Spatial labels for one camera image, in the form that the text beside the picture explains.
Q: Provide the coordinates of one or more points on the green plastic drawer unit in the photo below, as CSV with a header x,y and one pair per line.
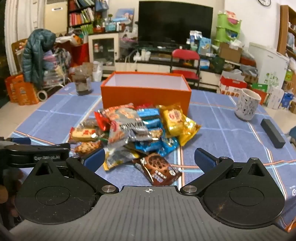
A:
x,y
222,32

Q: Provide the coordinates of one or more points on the wooden shelf unit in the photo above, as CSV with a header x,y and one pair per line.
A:
x,y
282,27

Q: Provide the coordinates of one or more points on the tv stand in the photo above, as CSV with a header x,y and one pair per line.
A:
x,y
150,67

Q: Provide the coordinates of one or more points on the pile of snack packets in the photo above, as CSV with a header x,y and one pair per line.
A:
x,y
129,129

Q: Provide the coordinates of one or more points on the brown cardboard box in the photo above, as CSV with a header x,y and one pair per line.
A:
x,y
229,54

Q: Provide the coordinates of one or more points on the glass jar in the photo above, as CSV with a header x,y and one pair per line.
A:
x,y
83,81

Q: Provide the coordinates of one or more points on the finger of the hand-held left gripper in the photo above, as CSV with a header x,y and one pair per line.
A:
x,y
41,155
22,140

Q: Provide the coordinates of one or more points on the white patterned mug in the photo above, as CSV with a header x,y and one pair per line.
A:
x,y
247,106

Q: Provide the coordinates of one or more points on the red white carton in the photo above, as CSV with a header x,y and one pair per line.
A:
x,y
231,85

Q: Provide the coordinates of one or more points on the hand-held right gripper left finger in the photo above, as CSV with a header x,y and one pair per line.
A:
x,y
94,160

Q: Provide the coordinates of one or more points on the orange cardboard box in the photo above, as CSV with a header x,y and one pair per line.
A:
x,y
143,97

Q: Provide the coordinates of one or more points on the person's left hand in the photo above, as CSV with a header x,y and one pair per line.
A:
x,y
12,180

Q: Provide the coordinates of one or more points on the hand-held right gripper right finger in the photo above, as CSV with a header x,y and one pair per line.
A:
x,y
204,160

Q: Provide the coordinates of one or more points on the black television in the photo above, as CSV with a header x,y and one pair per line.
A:
x,y
175,20

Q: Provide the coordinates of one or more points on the orange shopping bag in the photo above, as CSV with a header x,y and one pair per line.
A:
x,y
23,92

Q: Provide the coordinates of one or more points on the blue white product box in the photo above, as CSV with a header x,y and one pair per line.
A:
x,y
204,45

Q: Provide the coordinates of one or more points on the wall clock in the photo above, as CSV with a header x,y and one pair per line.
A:
x,y
264,2

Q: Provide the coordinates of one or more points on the brown chocolate cookie packet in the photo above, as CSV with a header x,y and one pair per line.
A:
x,y
157,166

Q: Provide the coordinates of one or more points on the blue plaid tablecloth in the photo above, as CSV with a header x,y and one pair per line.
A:
x,y
219,139

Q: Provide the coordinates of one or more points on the white glass-door cabinet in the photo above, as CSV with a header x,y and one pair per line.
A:
x,y
101,38

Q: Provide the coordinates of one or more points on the bookshelf with books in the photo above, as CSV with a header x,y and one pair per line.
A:
x,y
78,18

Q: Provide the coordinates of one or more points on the white chest freezer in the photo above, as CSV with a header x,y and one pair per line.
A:
x,y
268,62

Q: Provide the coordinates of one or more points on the teal down jacket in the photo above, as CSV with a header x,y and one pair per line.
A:
x,y
34,58

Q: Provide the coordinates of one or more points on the black rectangular block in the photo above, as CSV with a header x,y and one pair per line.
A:
x,y
272,133

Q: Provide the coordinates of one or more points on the red gift bag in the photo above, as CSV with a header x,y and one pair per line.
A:
x,y
79,55

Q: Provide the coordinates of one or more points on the tape roll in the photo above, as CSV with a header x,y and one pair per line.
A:
x,y
38,95

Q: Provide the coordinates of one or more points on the red folding chair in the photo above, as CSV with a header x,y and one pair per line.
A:
x,y
185,55

